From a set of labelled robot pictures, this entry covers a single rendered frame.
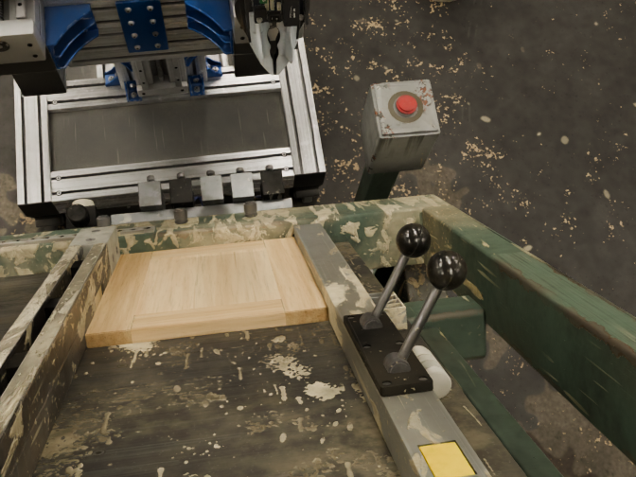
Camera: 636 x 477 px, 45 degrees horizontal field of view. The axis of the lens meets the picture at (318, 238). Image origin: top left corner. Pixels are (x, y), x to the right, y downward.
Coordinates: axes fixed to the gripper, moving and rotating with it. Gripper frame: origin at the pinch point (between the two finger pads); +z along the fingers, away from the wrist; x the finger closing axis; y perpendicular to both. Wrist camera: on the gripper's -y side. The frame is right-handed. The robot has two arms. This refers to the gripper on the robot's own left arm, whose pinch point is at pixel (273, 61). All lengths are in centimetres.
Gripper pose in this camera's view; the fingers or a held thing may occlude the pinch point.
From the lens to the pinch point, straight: 100.7
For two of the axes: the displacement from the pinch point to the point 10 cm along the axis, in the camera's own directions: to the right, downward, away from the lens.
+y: 1.5, 6.8, -7.2
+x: 9.9, -1.0, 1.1
